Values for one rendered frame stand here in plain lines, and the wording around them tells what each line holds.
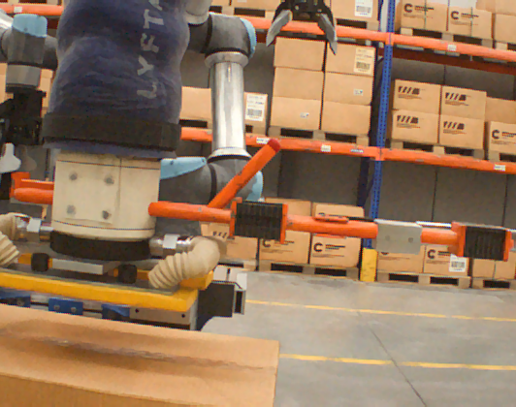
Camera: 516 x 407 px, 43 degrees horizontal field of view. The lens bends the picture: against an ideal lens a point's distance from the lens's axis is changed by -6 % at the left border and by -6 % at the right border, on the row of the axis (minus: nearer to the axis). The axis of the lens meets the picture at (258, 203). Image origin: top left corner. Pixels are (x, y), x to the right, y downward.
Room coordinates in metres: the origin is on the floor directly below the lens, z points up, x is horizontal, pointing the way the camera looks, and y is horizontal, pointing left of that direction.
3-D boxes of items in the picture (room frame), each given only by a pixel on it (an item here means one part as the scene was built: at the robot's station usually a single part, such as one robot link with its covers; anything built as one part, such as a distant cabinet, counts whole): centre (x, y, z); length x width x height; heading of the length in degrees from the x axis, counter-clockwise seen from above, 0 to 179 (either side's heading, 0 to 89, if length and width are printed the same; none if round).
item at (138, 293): (1.01, 0.25, 1.08); 0.34 x 0.10 x 0.05; 87
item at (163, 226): (1.69, 0.19, 1.09); 0.15 x 0.15 x 0.10
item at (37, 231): (1.10, 0.24, 1.12); 0.34 x 0.25 x 0.06; 87
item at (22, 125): (1.38, 0.50, 1.32); 0.09 x 0.08 x 0.12; 87
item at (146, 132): (1.10, 0.24, 1.30); 0.23 x 0.23 x 0.04
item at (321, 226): (1.21, 0.04, 1.18); 0.93 x 0.30 x 0.04; 87
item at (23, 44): (1.38, 0.51, 1.48); 0.09 x 0.08 x 0.11; 52
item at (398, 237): (1.07, -0.22, 1.18); 0.07 x 0.07 x 0.04; 87
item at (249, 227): (1.09, -0.01, 1.18); 0.10 x 0.08 x 0.06; 177
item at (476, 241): (1.06, -0.35, 1.18); 0.08 x 0.07 x 0.05; 87
